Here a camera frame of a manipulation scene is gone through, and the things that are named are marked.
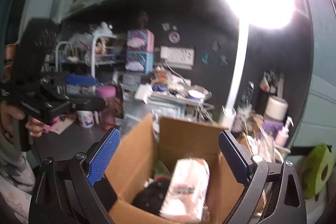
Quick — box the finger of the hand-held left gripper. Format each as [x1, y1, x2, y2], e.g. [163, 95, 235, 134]
[42, 72, 97, 93]
[56, 95, 106, 113]

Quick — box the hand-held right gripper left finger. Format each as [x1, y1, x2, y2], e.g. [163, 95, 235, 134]
[28, 128, 121, 224]

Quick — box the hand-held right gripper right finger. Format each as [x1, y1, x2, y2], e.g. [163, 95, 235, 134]
[219, 130, 307, 224]

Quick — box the brown cardboard box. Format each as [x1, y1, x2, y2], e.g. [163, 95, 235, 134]
[105, 112, 266, 224]

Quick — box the packaged white plush toy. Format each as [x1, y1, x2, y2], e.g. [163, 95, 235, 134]
[160, 157, 211, 224]

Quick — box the black plush toy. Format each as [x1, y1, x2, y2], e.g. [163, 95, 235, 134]
[131, 177, 172, 216]

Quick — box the person's left forearm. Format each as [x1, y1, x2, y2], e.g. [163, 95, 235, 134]
[0, 132, 36, 224]

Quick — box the person's left hand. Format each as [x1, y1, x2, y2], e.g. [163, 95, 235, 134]
[0, 103, 51, 138]

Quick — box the white plastic jar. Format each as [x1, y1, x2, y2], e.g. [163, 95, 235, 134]
[77, 110, 95, 128]

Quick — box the pink water bottle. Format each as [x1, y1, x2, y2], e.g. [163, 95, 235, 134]
[96, 85, 118, 132]

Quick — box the white plush on rack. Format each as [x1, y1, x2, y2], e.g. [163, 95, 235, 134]
[92, 22, 117, 39]

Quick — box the white pump bottle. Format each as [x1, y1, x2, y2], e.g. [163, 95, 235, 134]
[276, 116, 294, 146]

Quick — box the white cylindrical humidifier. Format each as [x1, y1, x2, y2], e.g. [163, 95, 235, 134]
[263, 96, 288, 122]

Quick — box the pink character display box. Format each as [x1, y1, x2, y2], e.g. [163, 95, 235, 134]
[127, 29, 155, 53]

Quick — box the character figure stand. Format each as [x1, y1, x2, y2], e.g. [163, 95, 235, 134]
[152, 67, 170, 84]

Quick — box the black pen holder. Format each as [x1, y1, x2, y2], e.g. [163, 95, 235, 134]
[259, 71, 285, 114]

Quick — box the small white desk shelf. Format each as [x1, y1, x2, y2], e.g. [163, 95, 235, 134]
[134, 84, 212, 109]

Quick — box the green plush cushion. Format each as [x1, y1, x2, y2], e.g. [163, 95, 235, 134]
[299, 144, 336, 199]

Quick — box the dark rose ornament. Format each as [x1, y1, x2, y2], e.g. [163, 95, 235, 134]
[137, 11, 150, 30]

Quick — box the white desk lamp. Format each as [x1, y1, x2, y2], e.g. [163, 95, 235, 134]
[220, 0, 297, 131]

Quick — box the white wire rack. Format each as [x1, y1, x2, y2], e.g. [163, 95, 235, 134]
[54, 29, 124, 88]

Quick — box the white wall power outlet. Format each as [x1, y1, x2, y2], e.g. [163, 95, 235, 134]
[160, 46, 195, 67]

